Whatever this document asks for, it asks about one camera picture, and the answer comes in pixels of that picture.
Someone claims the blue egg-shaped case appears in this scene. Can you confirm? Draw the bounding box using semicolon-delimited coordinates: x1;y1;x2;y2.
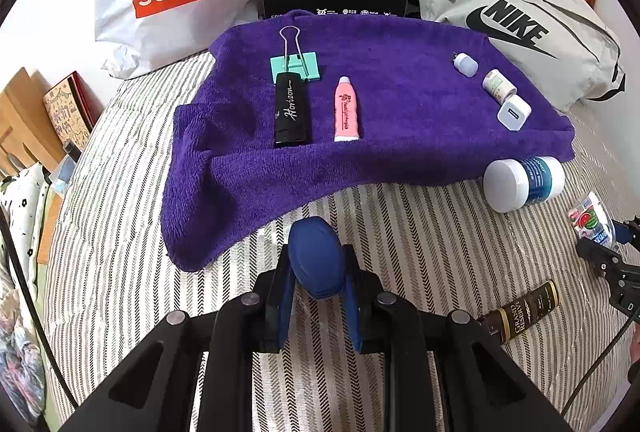
291;218;347;300

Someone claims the small white green-label bottle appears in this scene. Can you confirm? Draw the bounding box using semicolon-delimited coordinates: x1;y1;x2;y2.
482;69;517;105

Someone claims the brown patterned notebook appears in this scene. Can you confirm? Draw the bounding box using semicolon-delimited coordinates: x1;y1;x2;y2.
42;72;103;147

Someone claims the thin black cable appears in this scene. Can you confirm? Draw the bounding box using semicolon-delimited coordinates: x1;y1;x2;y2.
557;309;632;415

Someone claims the clear bottle silver cap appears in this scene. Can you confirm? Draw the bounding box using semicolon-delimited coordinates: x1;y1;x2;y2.
567;192;616;247

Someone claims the pastel floral blanket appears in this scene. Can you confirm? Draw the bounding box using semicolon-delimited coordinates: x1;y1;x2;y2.
0;272;47;408

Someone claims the purple towel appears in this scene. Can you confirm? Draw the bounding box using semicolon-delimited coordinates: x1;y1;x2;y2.
161;10;576;273

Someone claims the blue jar white lid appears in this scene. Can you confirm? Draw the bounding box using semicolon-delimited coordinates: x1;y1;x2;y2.
483;156;566;213

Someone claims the grey sling bag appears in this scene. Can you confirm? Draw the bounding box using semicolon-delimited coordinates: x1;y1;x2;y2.
415;0;627;113

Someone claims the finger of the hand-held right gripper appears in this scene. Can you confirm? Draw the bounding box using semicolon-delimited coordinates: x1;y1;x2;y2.
614;219;640;245
575;238;623;273

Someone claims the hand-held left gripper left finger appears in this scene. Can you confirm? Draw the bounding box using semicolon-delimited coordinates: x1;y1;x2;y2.
60;244;296;432

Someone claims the pink tube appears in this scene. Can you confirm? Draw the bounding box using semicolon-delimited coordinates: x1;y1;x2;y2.
333;76;363;143

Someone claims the clear plastic box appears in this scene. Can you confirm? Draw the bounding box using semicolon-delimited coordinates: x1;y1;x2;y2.
50;139;82;193

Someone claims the black rectangular case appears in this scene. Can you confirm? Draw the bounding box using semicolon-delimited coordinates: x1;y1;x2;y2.
273;72;313;147

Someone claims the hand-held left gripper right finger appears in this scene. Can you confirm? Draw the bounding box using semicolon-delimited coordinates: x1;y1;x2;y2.
345;247;576;432

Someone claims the brown gold tube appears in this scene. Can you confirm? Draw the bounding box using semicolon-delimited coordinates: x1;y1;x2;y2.
481;280;561;345

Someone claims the white floral pillow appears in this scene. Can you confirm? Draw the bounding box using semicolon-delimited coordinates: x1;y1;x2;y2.
0;162;55;263

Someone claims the white charger plug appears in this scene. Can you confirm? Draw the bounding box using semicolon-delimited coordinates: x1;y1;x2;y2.
496;94;532;131

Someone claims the teal binder clip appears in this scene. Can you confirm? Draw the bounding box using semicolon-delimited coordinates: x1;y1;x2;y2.
268;26;321;83

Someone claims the wooden headboard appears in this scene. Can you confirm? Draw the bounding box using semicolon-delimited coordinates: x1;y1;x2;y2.
0;66;66;177

